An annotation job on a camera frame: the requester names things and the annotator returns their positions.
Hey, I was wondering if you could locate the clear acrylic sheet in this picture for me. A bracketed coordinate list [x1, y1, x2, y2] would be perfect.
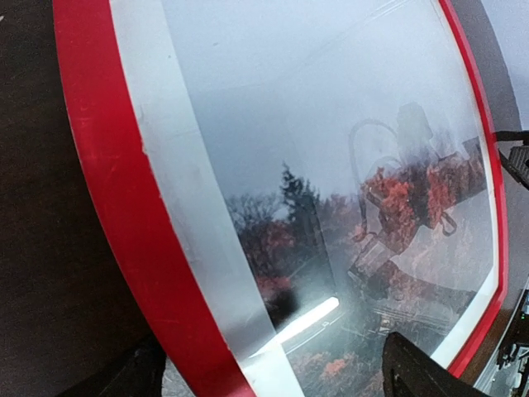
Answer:
[109, 0, 497, 397]

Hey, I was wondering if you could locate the pink wooden picture frame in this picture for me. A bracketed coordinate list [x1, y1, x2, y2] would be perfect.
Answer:
[52, 0, 509, 397]

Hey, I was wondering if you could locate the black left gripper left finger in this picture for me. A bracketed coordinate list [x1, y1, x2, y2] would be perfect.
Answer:
[59, 334, 166, 397]

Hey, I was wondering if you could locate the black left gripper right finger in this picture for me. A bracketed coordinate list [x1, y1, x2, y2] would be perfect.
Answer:
[382, 332, 486, 397]

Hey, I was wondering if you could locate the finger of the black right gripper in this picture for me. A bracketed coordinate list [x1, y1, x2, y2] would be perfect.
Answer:
[494, 130, 529, 189]

